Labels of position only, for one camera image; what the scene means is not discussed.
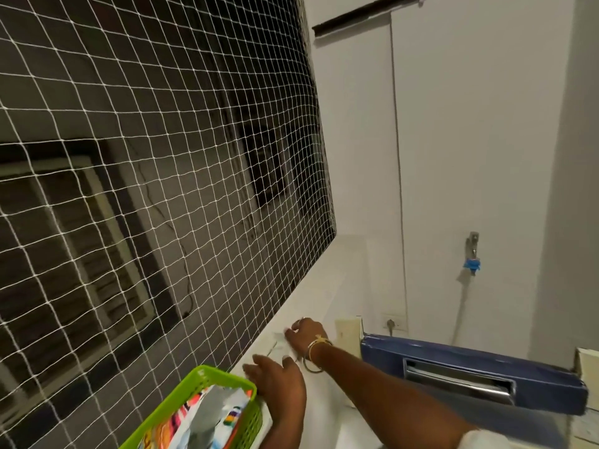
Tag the person's left hand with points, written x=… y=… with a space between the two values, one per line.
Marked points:
x=278 y=383

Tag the person's right hand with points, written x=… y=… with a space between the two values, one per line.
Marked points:
x=306 y=334

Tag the colourful striped clothes pile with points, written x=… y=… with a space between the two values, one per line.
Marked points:
x=206 y=416

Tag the blue cream washing machine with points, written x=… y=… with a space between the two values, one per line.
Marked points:
x=468 y=369

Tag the person's right forearm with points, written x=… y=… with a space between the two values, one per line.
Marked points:
x=388 y=397

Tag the green plastic basket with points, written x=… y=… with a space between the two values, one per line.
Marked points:
x=187 y=388

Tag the person's white shirt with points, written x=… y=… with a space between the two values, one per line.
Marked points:
x=482 y=439

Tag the silver bangle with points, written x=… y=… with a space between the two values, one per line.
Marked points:
x=306 y=364

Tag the neighbouring building louvred window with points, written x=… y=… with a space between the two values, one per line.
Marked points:
x=61 y=275

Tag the white window safety net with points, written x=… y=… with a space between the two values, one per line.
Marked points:
x=164 y=112

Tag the white wall socket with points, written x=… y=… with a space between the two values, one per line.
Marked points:
x=400 y=322

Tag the metal wall tap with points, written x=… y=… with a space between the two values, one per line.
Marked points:
x=472 y=243

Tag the black wall rod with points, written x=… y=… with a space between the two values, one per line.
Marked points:
x=365 y=13

